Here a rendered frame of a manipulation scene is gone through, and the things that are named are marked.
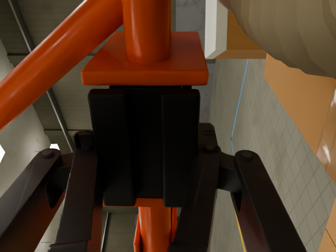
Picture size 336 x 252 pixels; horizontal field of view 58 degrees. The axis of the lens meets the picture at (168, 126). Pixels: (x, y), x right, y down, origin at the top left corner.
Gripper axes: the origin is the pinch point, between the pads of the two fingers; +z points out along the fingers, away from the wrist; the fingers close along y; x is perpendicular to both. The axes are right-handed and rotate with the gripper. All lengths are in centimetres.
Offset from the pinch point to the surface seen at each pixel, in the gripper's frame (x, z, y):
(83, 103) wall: -465, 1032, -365
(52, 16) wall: -129, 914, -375
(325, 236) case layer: -96, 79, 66
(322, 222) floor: -180, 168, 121
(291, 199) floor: -211, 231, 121
